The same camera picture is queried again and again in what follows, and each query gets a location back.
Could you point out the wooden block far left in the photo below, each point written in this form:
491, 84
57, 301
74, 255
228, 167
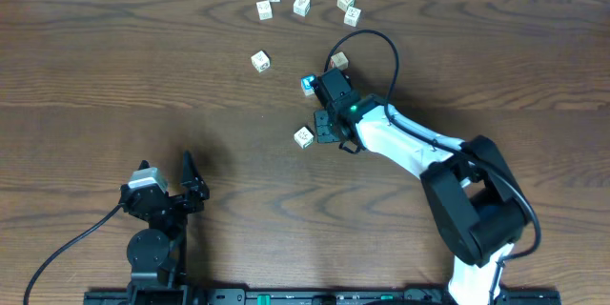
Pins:
264, 9

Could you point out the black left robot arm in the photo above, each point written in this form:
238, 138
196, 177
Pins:
158, 254

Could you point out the wooden block letter G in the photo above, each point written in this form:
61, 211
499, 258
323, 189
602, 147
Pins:
339, 61

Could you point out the wooden block blue side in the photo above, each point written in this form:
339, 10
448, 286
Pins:
352, 16

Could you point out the wooden block letter A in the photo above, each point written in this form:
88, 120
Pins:
304, 137

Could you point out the wooden block green side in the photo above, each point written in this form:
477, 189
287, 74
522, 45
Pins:
301, 7

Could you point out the wooden block back right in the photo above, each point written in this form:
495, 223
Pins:
345, 4

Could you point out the wooden block soccer ball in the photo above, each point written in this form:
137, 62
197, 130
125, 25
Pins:
261, 61

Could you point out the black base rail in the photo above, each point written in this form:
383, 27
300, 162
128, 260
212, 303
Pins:
430, 296

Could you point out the wooden block blue top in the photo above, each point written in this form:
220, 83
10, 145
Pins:
306, 84

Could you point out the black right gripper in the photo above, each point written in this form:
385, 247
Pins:
323, 133

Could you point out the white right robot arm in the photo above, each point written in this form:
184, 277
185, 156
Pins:
477, 205

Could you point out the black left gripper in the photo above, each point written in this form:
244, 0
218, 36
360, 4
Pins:
171, 198

